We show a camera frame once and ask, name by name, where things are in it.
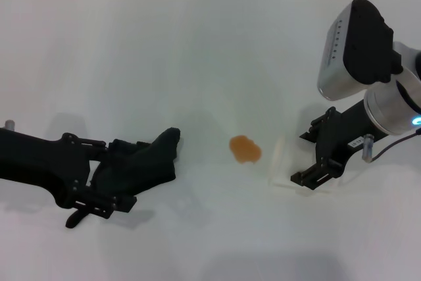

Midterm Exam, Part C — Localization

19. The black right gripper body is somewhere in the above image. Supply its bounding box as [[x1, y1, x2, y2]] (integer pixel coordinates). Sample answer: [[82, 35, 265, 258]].
[[314, 99, 389, 165]]

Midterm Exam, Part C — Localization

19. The translucent plastic cup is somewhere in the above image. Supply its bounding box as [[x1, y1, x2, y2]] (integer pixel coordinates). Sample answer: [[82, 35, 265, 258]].
[[268, 134, 343, 196]]

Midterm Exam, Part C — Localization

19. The right gripper cable with plug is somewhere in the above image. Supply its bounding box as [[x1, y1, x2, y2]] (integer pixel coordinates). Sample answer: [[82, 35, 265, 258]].
[[362, 128, 421, 163]]

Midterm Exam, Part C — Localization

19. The orange liquid stain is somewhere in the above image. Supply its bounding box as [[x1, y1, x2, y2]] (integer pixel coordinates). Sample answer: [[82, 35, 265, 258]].
[[229, 134, 263, 165]]

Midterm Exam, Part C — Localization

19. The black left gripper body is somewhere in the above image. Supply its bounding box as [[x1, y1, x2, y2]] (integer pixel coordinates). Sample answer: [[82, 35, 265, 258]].
[[0, 128, 108, 209]]

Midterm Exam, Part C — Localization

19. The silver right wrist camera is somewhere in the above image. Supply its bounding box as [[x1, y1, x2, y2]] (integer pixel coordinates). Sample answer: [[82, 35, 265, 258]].
[[317, 0, 404, 101]]

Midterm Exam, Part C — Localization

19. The dark rag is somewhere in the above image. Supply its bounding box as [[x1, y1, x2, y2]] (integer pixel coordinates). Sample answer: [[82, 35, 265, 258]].
[[64, 126, 183, 229]]

